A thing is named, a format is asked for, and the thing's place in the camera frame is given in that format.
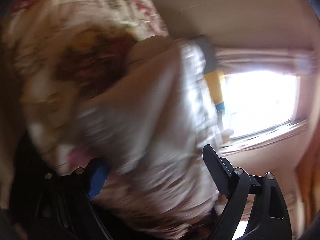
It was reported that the beige quilted down jacket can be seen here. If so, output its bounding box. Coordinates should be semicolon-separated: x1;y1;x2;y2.
76;36;221;239

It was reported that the grey yellow blue headboard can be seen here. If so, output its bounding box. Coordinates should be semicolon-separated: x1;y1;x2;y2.
193;35;225;113

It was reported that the left patterned curtain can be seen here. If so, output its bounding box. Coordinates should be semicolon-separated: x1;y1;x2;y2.
215;48;317;76

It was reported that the floral bed quilt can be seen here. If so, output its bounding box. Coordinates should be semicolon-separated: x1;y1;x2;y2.
1;0;168;175

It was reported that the window with white frame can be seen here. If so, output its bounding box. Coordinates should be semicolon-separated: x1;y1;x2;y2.
222;70;298;140

